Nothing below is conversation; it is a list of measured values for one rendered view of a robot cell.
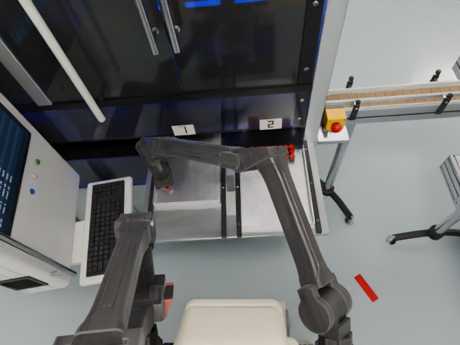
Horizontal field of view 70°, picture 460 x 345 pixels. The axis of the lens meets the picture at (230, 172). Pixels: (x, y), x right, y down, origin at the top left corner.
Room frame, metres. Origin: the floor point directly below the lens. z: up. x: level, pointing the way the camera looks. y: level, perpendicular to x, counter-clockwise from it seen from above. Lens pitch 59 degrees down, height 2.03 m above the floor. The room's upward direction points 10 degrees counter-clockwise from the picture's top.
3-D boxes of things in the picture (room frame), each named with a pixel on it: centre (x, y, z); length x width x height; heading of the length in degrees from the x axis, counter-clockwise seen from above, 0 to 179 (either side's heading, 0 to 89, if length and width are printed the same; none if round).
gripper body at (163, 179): (0.66, 0.25, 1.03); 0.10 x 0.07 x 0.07; 7
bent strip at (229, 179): (0.58, 0.01, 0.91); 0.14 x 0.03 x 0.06; 174
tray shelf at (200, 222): (0.66, 0.00, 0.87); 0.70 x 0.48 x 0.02; 83
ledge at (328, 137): (0.83, -0.46, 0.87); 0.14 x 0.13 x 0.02; 173
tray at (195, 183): (0.75, 0.16, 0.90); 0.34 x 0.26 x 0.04; 173
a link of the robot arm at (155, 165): (0.66, 0.25, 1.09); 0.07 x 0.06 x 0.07; 27
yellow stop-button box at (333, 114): (0.79, -0.44, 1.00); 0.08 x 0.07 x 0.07; 173
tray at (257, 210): (0.60, -0.16, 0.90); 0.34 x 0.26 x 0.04; 172
